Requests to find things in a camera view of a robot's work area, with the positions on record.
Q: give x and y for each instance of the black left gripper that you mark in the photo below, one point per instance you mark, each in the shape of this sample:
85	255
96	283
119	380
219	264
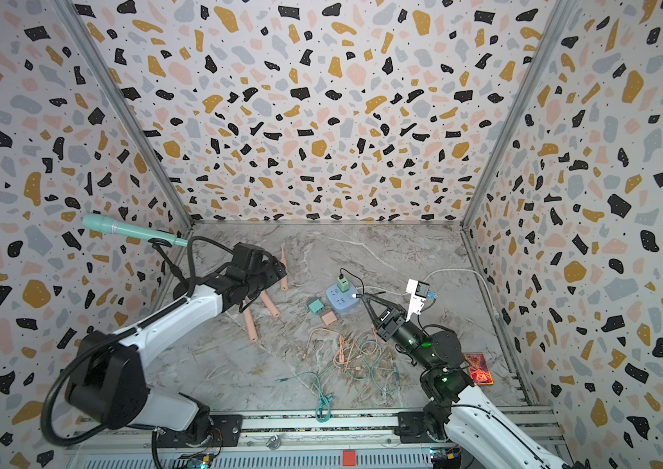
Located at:
273	270

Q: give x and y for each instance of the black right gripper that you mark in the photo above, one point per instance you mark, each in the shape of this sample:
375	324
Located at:
396	329

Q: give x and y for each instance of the pink toothbrush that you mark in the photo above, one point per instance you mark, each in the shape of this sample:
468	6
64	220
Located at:
250	324
284	261
270	305

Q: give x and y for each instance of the green charger plug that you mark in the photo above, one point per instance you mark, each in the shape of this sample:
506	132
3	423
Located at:
343	283

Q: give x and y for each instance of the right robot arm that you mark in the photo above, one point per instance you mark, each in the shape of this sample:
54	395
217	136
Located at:
457	410

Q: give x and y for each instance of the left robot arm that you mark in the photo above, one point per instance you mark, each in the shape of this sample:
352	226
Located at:
106	380

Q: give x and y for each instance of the blue power strip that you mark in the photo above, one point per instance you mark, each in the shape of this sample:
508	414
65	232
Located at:
342	301

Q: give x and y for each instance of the pink charger cube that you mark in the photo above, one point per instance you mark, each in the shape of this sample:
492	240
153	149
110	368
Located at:
329	318

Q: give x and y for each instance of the teal charger cube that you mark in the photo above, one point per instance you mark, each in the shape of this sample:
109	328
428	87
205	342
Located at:
316	306

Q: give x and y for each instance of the red smartphone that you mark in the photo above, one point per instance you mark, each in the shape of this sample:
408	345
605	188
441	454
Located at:
478	369

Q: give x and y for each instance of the red button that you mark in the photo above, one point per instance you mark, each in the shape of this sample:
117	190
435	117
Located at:
349	458

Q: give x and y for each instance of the metal base rail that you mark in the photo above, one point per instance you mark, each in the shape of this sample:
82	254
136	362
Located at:
295	439

